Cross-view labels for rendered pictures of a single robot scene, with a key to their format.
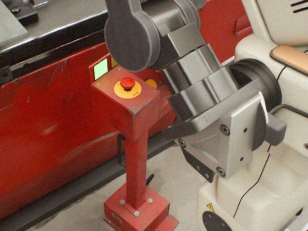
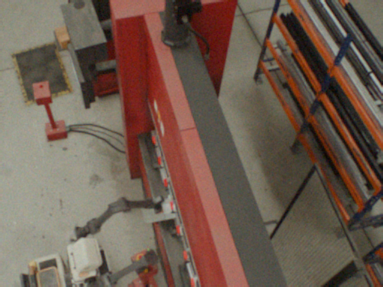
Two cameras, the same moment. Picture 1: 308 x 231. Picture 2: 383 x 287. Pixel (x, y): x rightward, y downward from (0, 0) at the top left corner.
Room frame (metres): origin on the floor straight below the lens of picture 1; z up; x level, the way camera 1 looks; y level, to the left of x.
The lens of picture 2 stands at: (1.41, -0.97, 4.50)
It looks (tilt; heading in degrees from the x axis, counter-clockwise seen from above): 61 degrees down; 119
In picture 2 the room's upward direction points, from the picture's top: 3 degrees counter-clockwise
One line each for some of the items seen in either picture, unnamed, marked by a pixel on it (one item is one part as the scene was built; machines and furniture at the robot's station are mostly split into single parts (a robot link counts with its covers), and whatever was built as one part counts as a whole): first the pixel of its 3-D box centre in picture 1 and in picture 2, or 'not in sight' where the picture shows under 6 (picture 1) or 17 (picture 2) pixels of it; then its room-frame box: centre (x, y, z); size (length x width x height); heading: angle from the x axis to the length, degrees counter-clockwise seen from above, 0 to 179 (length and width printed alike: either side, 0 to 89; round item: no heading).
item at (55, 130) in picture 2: not in sight; (48, 112); (-0.90, 1.20, 0.41); 0.25 x 0.20 x 0.83; 39
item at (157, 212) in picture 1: (141, 213); (143, 286); (0.81, 0.02, 0.06); 0.25 x 0.20 x 0.12; 52
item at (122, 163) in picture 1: (124, 151); not in sight; (0.87, 0.09, 0.40); 0.06 x 0.02 x 0.18; 52
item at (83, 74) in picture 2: not in sight; (82, 75); (-0.28, 1.12, 1.42); 0.45 x 0.12 x 0.36; 134
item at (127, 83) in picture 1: (127, 85); not in sight; (0.79, 0.07, 0.79); 0.04 x 0.04 x 0.04
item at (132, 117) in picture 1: (136, 86); (144, 264); (0.83, 0.05, 0.75); 0.20 x 0.16 x 0.18; 142
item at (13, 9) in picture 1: (15, 10); not in sight; (0.93, 0.38, 0.91); 0.03 x 0.03 x 0.02
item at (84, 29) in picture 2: not in sight; (89, 60); (-0.25, 1.22, 1.53); 0.51 x 0.25 x 0.85; 134
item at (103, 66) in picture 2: not in sight; (112, 79); (-0.14, 1.37, 1.18); 0.40 x 0.24 x 0.07; 129
